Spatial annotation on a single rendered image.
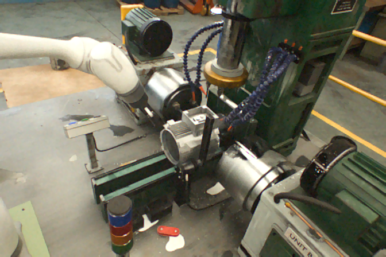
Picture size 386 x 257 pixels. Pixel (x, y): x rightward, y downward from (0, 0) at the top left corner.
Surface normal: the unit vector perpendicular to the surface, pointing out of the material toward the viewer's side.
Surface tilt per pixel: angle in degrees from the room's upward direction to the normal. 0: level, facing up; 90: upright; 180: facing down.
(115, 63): 78
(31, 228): 0
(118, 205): 0
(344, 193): 0
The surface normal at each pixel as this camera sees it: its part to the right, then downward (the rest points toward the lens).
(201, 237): 0.11, -0.77
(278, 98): -0.82, 0.29
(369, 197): -0.54, -0.29
